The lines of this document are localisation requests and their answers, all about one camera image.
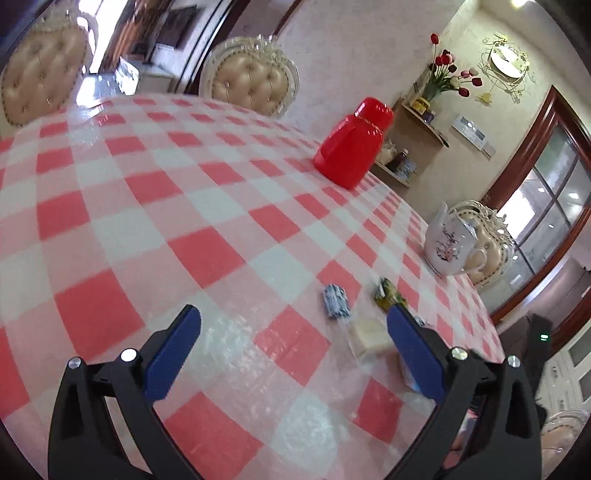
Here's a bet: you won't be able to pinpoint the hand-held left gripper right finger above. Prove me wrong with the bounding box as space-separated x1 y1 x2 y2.
387 305 543 480

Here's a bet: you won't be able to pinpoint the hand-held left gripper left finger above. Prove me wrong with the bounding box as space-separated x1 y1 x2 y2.
47 305 202 480

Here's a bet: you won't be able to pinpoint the clear cream cake snack packet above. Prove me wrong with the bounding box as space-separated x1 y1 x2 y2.
335 316 400 365

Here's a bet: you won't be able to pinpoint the yellow green snack packet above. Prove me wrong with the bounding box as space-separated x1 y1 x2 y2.
373 277 409 312

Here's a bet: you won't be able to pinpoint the cream tufted dining chair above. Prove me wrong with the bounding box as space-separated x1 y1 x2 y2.
198 36 300 119
539 408 591 480
0 11 92 128
445 199 516 290

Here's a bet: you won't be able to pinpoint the small blue white snack packet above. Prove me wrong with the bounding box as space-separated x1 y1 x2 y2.
322 284 354 320

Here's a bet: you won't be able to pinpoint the white floral teapot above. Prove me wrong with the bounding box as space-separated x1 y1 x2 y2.
424 202 488 278

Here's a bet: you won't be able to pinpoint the red white checkered tablecloth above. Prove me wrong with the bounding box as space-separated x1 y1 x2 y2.
0 93 507 480

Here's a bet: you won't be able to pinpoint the wooden framed glass door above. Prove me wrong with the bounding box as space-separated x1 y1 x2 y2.
487 87 591 324

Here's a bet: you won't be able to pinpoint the red thermos jug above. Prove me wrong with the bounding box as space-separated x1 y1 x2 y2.
313 96 394 190

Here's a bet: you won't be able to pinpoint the wooden corner shelf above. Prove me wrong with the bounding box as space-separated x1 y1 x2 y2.
373 98 450 188

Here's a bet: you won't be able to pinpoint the white television cabinet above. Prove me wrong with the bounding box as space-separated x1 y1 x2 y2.
115 44 180 96

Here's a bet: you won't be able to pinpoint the vase of red tulips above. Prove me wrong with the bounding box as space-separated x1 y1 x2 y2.
421 32 484 103

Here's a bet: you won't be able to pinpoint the flat screen television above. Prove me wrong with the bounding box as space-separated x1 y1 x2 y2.
151 4 198 51

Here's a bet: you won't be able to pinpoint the white wall control panels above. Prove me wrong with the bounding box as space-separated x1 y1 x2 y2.
451 116 498 158

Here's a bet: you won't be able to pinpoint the ornate white wall clock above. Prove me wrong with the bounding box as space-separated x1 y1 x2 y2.
479 31 533 103

